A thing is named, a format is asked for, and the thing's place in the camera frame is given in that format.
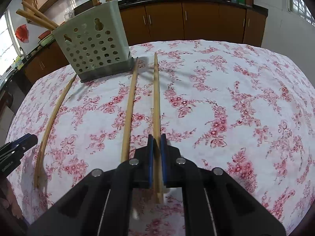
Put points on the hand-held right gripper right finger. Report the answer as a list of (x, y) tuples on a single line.
[(164, 162)]

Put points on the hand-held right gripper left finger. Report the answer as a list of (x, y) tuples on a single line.
[(150, 162)]

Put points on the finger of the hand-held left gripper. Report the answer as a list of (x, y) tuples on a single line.
[(12, 152), (23, 140)]

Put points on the green perforated utensil holder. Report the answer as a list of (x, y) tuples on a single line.
[(93, 44)]

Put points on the yellow detergent bottle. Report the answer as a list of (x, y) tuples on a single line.
[(18, 62)]

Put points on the pink floral tablecloth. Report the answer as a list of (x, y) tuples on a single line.
[(221, 91)]

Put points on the sliding glass window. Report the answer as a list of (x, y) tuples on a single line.
[(7, 44)]

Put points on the green basin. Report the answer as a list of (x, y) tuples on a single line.
[(48, 40)]

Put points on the red plastic bag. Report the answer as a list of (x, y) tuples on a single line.
[(21, 32)]

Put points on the red basin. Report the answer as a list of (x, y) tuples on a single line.
[(45, 34)]

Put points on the wooden base cabinets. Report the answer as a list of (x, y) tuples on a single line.
[(201, 21)]

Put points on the black kitchen countertop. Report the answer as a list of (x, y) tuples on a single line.
[(201, 0)]

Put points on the barred window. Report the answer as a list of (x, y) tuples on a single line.
[(299, 2)]

